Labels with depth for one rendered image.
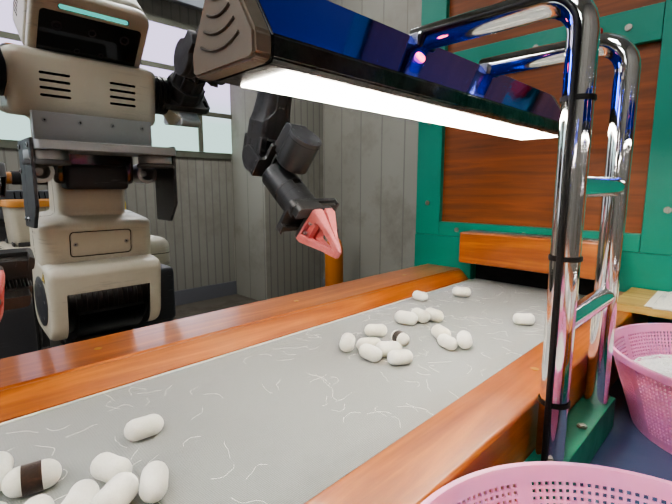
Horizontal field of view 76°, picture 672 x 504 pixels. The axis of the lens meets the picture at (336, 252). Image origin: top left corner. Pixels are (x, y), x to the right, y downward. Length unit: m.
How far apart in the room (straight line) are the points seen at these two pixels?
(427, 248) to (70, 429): 0.88
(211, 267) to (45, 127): 3.00
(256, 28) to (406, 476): 0.31
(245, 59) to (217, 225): 3.59
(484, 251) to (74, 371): 0.78
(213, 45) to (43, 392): 0.38
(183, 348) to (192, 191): 3.22
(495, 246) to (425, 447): 0.67
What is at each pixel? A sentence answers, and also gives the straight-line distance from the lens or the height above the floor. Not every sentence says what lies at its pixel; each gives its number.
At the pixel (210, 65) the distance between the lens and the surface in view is 0.35.
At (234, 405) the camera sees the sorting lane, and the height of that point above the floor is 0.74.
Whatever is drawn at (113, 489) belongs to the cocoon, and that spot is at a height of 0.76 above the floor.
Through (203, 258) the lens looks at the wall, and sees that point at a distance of 3.85.
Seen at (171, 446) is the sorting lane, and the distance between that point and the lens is 0.43.
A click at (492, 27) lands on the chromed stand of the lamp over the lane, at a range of 0.46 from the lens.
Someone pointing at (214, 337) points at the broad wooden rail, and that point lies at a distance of 0.61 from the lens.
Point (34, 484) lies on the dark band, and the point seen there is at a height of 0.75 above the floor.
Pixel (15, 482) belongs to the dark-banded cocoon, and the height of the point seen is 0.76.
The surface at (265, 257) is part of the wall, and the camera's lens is 3.60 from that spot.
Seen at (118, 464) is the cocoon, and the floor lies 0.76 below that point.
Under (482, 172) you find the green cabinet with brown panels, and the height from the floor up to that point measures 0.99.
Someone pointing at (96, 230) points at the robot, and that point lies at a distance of 1.05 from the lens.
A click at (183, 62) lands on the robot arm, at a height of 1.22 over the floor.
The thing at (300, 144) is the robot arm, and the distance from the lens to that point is 0.71.
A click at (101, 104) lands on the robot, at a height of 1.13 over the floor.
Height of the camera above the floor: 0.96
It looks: 9 degrees down
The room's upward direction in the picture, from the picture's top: straight up
